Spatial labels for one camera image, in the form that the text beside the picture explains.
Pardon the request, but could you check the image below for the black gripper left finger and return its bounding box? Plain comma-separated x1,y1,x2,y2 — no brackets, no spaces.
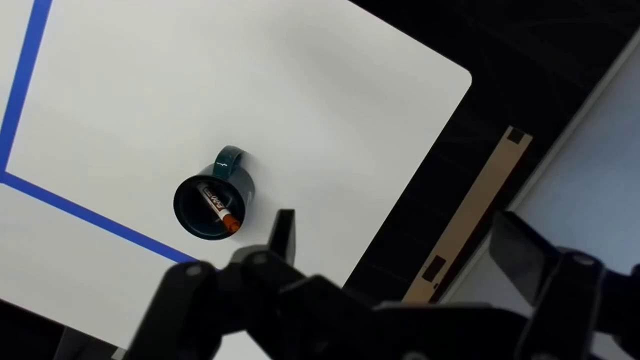
231,207,297,276

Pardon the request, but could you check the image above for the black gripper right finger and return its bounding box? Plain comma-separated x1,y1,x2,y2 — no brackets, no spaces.
491,212,604,313

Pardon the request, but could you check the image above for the orange capped marker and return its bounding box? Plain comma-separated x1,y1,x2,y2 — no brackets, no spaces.
199,186,241,232

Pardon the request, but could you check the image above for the dark teal mug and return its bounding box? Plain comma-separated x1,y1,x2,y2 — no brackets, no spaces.
172,145,254,240

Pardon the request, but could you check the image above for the wooden strip on floor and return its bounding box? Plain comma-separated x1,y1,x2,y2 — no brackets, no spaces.
405,125,534,302

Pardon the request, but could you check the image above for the blue tape line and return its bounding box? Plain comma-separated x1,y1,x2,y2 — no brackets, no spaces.
0,0,199,263

